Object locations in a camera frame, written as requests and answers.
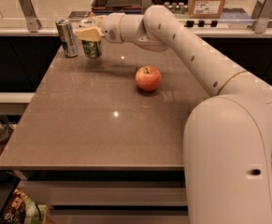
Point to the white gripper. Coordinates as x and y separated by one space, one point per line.
111 27

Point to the green LaCroix can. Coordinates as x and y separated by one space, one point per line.
91 48

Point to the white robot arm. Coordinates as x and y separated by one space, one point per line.
227 144

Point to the silver blue Red Bull can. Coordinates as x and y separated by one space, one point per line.
66 35

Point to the red apple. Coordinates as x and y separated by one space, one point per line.
148 78

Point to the brown cardboard box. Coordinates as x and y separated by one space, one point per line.
207 9

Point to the snack bag on floor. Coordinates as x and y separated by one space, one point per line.
21 209

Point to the left metal glass bracket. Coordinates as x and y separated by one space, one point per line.
32 21

